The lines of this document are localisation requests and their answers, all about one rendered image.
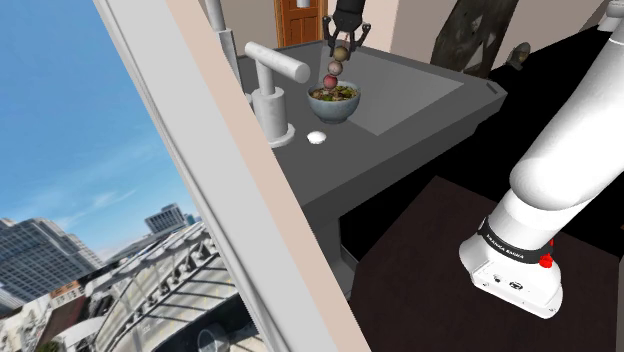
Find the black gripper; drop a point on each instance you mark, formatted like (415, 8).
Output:
(349, 13)

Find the white marble faucet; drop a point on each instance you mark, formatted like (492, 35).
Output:
(271, 107)

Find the dark brown robot stand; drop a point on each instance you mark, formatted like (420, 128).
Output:
(414, 292)

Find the white upright post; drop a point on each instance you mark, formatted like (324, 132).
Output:
(225, 44)

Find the large window with white frame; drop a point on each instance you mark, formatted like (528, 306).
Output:
(73, 122)

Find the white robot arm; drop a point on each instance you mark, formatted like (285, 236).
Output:
(560, 175)

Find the dark mottled leaning panel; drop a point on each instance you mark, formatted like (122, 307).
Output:
(468, 39)

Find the grey-blue bowl of food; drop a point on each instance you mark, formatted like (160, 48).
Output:
(334, 109)

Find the grey sink counter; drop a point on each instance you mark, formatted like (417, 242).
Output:
(341, 168)

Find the small white round knob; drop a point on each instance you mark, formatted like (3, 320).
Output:
(317, 137)

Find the small grey round ornament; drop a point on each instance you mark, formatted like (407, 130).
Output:
(519, 54)

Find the three-ball dumpling skewer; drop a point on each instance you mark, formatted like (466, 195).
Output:
(335, 67)

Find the orange wooden door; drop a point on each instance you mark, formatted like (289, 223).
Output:
(297, 27)

